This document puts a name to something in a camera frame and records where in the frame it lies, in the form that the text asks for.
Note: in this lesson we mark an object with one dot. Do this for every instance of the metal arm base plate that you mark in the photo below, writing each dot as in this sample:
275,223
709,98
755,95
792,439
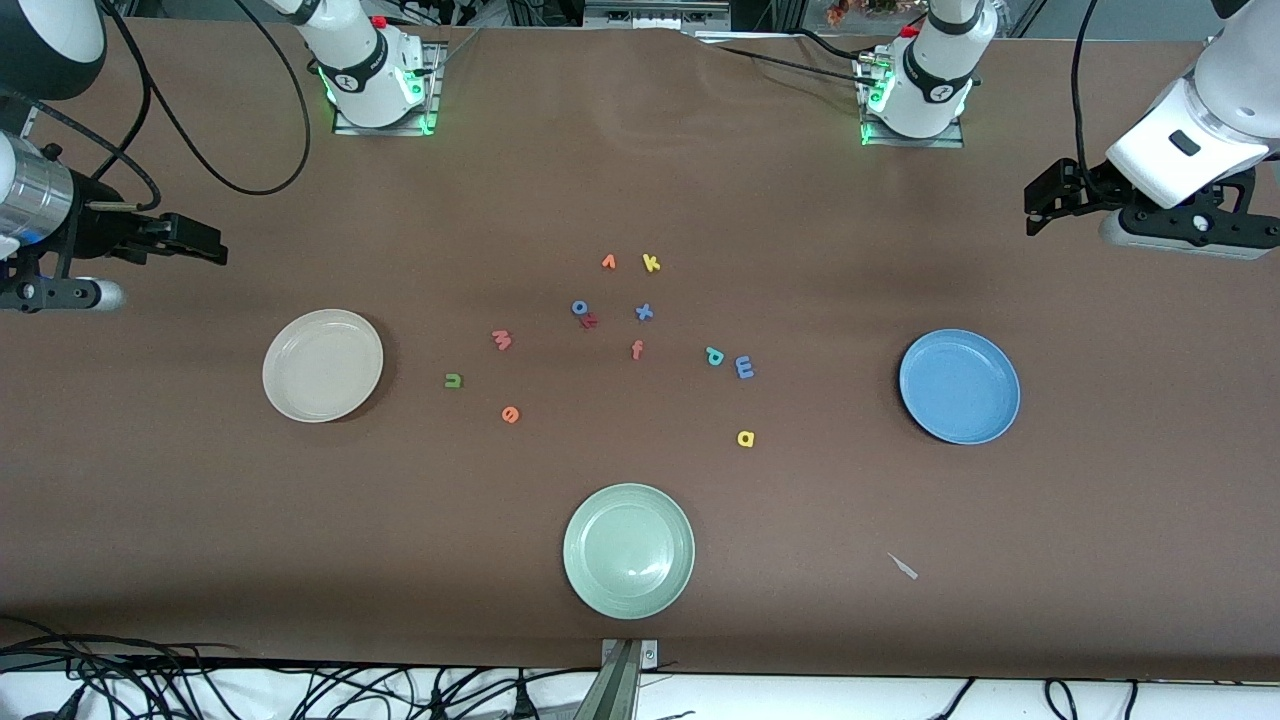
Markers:
432,90
915,142

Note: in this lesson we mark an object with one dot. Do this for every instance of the pale green plate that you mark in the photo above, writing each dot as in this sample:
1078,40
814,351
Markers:
628,552

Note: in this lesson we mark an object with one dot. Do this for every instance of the metal table edge bracket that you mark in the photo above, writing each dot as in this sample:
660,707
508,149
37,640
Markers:
622,690

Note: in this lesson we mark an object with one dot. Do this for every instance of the beige brown plate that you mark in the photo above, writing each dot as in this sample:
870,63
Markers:
323,366

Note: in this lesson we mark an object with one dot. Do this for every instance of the aluminium frame rail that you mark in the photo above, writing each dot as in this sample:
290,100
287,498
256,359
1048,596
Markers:
650,12

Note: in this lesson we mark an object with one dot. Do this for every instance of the orange flower decoration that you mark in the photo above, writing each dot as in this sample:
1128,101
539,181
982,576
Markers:
838,12

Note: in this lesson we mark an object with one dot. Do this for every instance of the brown table cover sheet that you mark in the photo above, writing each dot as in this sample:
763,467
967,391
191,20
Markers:
800,520

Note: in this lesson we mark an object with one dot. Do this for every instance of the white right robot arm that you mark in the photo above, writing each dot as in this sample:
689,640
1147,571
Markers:
365,60

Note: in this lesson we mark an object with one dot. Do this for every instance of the small white paper scrap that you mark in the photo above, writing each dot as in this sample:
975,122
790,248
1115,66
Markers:
903,566

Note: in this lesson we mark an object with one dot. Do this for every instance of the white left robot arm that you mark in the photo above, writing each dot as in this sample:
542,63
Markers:
940,70

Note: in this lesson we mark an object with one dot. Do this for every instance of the pink foam letter m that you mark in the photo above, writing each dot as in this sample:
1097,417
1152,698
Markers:
502,341

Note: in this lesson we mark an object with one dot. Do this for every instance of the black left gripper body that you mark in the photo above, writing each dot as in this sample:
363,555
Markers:
1088,186

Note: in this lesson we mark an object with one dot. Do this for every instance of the blue foam letter E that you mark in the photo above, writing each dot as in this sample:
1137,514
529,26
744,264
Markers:
745,372

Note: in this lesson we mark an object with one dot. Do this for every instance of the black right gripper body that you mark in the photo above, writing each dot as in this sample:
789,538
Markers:
100,232

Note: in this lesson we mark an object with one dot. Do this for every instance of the blue plate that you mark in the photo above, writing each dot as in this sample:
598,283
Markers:
960,387

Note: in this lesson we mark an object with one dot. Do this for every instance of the teal foam letter p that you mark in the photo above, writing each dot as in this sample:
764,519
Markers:
716,352

